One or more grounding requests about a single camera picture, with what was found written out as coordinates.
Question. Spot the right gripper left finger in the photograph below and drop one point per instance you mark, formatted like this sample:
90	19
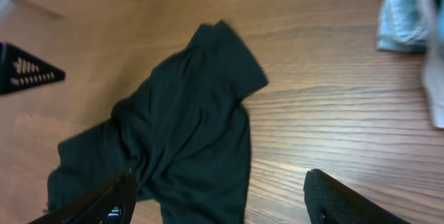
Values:
112	202

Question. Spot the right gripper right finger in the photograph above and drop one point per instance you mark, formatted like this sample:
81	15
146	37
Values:
330	202

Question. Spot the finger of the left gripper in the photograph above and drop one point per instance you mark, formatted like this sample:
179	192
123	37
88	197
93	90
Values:
21	70

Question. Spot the light blue printed t-shirt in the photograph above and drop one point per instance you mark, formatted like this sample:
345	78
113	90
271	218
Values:
411	26

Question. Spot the grey folded garment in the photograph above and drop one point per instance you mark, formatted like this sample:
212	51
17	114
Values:
432	71

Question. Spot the black t-shirt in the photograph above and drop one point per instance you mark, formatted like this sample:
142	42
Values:
184	133

